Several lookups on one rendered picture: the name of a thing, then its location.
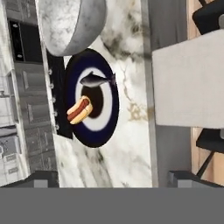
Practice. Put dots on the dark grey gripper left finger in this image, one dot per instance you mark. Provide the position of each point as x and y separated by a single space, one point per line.
43 176

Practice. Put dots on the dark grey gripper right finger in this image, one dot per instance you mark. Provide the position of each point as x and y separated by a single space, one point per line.
178 176

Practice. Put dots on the grey counter side panel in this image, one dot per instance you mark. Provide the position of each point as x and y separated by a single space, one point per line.
172 151

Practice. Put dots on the dark blue and white plate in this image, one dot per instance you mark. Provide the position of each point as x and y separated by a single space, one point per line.
109 116

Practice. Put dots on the grey cooked fish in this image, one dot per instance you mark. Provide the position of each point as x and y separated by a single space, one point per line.
93 80

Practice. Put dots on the large grey marbled bowl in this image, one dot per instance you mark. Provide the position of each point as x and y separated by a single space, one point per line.
68 24

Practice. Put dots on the black stool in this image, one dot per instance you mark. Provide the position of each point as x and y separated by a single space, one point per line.
210 14
211 143

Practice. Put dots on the small silver hob knob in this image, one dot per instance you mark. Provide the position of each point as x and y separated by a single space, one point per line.
51 85
57 127
53 99
50 71
55 113

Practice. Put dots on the hot dog in bun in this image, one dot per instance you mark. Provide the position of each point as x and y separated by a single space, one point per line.
79 110

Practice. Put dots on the grey cupboard run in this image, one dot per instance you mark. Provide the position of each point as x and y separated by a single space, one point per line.
32 102

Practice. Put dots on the black hob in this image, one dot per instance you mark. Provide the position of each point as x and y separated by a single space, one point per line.
60 96

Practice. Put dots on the large white block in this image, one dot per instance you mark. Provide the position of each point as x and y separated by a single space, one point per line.
189 81

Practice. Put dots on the black built-in oven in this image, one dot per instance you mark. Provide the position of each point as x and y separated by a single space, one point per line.
27 42

